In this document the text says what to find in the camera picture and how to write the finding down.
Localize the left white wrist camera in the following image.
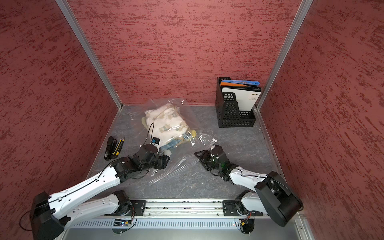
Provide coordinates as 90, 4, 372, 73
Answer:
151, 137, 161, 148

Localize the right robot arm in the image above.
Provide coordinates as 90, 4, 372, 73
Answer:
194, 146, 304, 227

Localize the clear plastic vacuum bag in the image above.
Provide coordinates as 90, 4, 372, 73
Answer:
129, 98, 217, 184

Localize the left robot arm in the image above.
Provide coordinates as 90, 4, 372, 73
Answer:
30, 144, 170, 240

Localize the right aluminium corner post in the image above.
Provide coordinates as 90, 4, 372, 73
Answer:
255, 0, 313, 112

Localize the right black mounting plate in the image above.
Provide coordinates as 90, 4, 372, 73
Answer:
222, 200, 263, 217

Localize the left aluminium corner post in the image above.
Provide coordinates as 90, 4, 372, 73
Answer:
56, 0, 124, 111

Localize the white bear-pattern blanket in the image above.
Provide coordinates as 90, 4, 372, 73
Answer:
145, 103, 189, 147

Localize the left camera black cable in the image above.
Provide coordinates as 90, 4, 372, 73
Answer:
140, 122, 156, 148

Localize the blue folder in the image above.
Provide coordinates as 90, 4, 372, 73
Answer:
223, 79, 261, 87

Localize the orange folder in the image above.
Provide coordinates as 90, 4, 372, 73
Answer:
220, 81, 260, 89

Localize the black mesh file organizer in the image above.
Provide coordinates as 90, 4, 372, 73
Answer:
215, 77, 256, 128

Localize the aluminium corner post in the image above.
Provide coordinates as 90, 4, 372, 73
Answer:
255, 0, 313, 112
56, 0, 124, 111

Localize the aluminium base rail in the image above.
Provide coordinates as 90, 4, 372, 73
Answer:
71, 197, 301, 218

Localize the yellow fleece blanket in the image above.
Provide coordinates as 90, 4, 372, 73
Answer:
142, 117, 197, 144

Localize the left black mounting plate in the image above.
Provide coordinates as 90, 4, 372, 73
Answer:
112, 200, 147, 216

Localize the yellow black utility knife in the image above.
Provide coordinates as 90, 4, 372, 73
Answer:
111, 139, 125, 159

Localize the white paper folder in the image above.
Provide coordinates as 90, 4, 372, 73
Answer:
222, 88, 262, 111

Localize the black mounting plate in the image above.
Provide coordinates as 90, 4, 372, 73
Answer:
112, 200, 147, 216
222, 200, 263, 217

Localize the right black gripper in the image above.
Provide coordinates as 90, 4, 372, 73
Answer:
194, 149, 222, 171

